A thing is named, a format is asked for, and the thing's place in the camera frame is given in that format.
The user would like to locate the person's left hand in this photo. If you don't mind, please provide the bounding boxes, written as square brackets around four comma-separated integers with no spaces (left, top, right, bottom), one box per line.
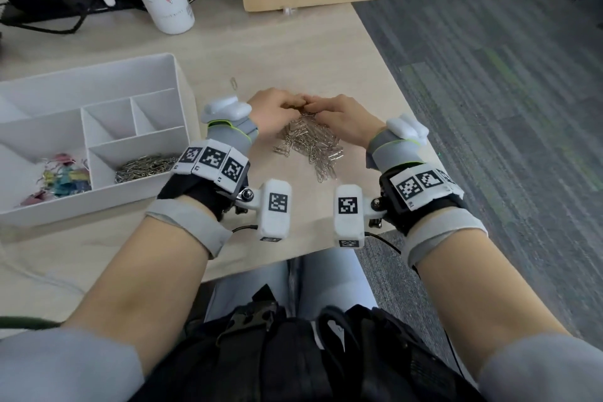
[247,88,312,139]

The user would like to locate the person's right hand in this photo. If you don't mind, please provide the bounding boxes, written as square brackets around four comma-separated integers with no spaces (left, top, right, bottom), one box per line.
[306,94,387,149]

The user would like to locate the pile of silver paper clips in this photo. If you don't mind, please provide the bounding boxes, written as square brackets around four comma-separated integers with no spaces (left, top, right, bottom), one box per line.
[228,78,345,183]

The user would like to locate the white compartment organizer tray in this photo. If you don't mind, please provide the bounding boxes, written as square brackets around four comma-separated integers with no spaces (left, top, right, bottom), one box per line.
[0,53,201,228]

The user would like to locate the colourful binder clips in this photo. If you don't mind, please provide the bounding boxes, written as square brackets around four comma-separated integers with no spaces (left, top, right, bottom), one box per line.
[18,153,93,207]

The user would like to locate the person's left forearm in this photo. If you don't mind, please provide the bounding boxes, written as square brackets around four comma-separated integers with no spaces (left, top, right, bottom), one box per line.
[63,197,210,374]

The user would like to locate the person's right forearm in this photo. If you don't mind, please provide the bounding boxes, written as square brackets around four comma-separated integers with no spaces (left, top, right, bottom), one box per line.
[414,227,573,379]

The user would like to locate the person's legs in jeans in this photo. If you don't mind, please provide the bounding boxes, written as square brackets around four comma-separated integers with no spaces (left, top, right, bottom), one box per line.
[205,246,378,322]

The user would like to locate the white hand tracker puck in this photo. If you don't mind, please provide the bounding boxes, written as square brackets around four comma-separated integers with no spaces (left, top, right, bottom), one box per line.
[386,114,430,141]
[201,95,253,126]

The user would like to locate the grey knit wristband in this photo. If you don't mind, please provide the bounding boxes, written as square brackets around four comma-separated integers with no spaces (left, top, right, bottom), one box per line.
[205,119,259,155]
[366,128,425,174]

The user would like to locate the black waist harness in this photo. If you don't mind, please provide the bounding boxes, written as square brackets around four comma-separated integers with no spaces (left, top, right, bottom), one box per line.
[131,283,486,402]

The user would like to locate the grey shirt sleeve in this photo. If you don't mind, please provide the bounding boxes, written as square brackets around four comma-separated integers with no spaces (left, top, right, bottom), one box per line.
[478,333,603,402]
[0,327,144,402]

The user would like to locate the grey arm strap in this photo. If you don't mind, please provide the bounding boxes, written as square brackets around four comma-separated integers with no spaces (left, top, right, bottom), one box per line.
[144,197,232,260]
[401,207,489,271]

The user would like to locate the thick black cable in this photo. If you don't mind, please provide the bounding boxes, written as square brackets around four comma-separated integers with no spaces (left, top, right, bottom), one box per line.
[0,10,88,35]

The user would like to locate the white cable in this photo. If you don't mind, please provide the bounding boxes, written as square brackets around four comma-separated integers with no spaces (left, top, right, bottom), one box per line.
[0,246,85,294]

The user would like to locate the green cable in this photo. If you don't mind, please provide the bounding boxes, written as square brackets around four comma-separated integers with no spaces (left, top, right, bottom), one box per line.
[0,317,62,330]

